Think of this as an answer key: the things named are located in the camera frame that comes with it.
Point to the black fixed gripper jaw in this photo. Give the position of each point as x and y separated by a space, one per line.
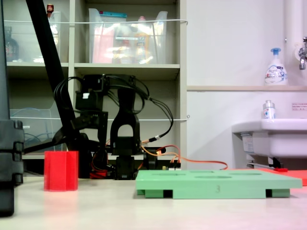
102 131

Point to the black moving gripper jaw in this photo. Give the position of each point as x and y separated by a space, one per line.
88 119

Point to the red cross columnar block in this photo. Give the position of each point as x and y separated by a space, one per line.
61 171

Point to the green shape hole board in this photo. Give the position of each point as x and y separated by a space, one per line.
216 184

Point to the beige shelf unit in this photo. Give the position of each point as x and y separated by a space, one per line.
127 69

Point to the black tripod brace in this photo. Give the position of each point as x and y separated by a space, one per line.
43 145

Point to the pink pouch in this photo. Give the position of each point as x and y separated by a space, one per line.
102 48

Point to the narrow clear plastic bin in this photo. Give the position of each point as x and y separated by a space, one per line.
58 36

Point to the yellow bottle pink cap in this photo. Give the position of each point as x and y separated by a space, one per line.
142 45

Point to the circuit board white connectors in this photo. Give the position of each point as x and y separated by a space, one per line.
176 167

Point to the wide clear plastic bin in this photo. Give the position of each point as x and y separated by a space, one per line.
158 48

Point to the notched black tripod leg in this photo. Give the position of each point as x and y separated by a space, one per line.
9 155

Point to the blue-topped clear zip bag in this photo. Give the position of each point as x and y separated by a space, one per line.
114 16

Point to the dark patterned bottle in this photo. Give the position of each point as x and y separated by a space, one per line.
12 48

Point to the brown bottle red label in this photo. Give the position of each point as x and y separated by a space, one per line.
50 9

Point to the large orange foam slab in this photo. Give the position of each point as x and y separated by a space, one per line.
251 169

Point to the white sink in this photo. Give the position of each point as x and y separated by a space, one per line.
283 139

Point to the white blue pump soap bottle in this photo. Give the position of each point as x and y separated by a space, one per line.
275 72

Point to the small orange foam slab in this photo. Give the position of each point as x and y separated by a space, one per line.
299 177

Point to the metal faucet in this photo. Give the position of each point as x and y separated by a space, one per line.
301 55

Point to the pink wall notice label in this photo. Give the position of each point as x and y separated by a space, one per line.
299 106

